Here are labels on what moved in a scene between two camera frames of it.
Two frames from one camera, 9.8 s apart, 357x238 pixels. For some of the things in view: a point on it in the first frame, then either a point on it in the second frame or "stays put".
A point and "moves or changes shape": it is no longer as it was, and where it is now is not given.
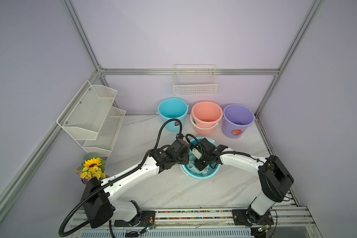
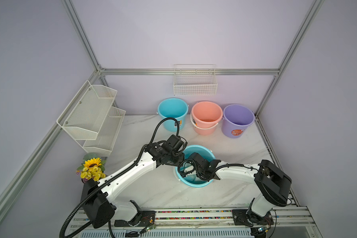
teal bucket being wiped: x=191 y=175 moves or changes shape
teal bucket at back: x=173 y=108 stays put
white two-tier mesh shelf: x=92 y=119 stays put
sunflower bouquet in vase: x=92 y=166 stays put
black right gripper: x=198 y=162 -> x=199 y=174
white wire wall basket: x=195 y=80 stays put
